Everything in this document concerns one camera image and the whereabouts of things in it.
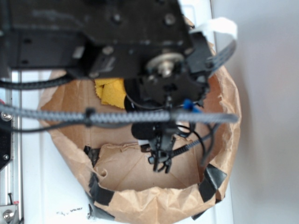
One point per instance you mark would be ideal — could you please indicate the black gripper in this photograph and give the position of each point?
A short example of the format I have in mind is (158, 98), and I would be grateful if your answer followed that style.
(148, 44)

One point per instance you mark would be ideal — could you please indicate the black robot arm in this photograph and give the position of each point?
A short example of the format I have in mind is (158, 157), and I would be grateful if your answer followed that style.
(42, 34)

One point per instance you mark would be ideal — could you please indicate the yellow cloth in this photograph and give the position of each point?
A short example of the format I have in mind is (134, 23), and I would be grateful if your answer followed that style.
(111, 91)

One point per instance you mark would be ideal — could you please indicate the brown paper bag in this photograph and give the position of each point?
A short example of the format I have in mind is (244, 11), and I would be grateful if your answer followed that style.
(122, 185)

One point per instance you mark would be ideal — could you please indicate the metal rail with bracket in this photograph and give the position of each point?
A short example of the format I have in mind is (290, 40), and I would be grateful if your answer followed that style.
(11, 202)

